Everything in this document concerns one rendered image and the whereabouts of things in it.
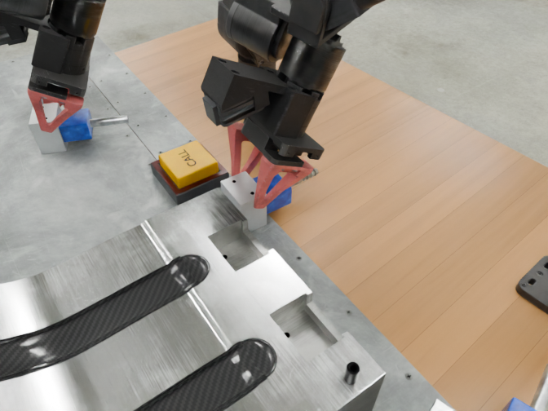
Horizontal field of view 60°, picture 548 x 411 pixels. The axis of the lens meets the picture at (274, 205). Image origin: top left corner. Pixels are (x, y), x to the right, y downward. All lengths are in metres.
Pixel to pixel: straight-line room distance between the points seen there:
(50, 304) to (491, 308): 0.45
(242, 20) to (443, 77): 2.14
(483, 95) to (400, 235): 1.97
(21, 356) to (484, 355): 0.43
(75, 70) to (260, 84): 0.30
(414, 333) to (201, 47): 0.69
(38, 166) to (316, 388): 0.53
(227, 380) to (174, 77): 0.63
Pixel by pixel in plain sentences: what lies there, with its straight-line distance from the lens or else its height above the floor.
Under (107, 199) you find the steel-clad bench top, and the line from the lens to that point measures 0.67.
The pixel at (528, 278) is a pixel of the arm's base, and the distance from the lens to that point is 0.61.
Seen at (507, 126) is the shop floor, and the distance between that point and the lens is 2.37.
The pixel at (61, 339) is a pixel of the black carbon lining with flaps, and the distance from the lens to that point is 0.46.
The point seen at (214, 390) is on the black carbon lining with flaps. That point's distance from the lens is 0.40.
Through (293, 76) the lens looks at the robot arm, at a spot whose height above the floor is 0.99.
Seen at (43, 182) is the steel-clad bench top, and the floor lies 0.80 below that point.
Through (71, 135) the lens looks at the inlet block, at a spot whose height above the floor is 0.82.
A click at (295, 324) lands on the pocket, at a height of 0.86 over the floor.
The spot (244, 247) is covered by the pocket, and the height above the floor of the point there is 0.86.
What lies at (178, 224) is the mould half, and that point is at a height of 0.89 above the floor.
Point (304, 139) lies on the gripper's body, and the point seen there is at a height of 0.92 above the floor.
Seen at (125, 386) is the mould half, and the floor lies 0.88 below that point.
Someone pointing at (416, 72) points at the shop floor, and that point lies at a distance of 2.63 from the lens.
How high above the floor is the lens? 1.24
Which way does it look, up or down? 45 degrees down
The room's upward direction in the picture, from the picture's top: straight up
